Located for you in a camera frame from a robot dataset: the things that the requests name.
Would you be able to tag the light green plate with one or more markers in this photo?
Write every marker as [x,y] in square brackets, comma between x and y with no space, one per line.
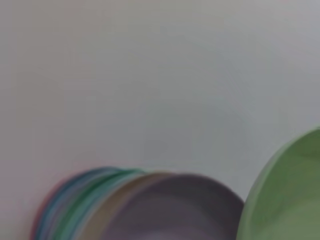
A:
[287,195]

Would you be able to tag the lilac plate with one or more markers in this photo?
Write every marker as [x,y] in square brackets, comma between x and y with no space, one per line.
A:
[175,207]

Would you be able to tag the beige plate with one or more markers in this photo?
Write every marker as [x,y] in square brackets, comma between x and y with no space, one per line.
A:
[110,212]

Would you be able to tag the light blue plate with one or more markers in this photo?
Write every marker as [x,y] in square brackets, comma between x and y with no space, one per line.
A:
[88,217]

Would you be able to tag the dark green plate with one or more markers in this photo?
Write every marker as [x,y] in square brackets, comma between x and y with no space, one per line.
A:
[75,212]

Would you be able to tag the grey lavender plate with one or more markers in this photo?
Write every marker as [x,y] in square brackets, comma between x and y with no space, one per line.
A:
[57,221]

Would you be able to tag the teal blue plate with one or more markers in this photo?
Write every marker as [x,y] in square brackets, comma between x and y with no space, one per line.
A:
[47,215]

